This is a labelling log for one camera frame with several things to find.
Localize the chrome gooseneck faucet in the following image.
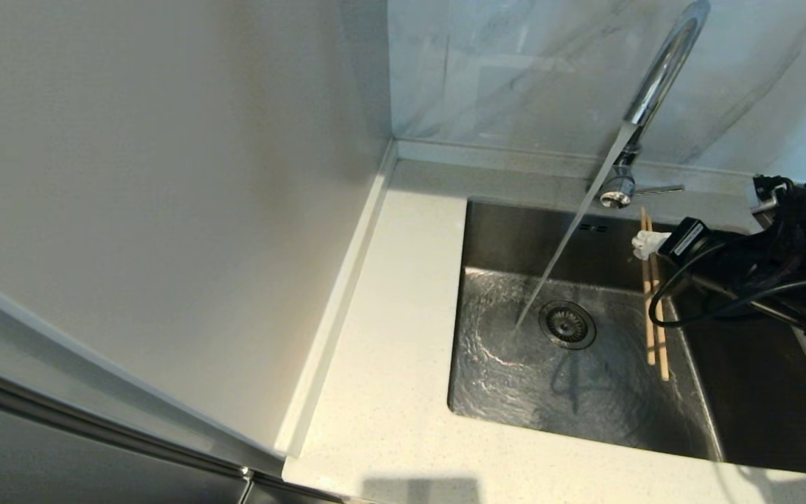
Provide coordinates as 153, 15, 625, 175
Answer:
599, 0, 712, 211

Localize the stainless steel sink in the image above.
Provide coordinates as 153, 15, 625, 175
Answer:
447, 196, 806, 478

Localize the round metal drain strainer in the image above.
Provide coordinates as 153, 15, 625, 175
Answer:
539, 300, 598, 350

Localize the grey refrigerator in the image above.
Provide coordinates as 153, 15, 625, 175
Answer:
0, 262, 348, 504

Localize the chrome refrigerator handle strip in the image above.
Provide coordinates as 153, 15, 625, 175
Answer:
0, 357, 258, 504

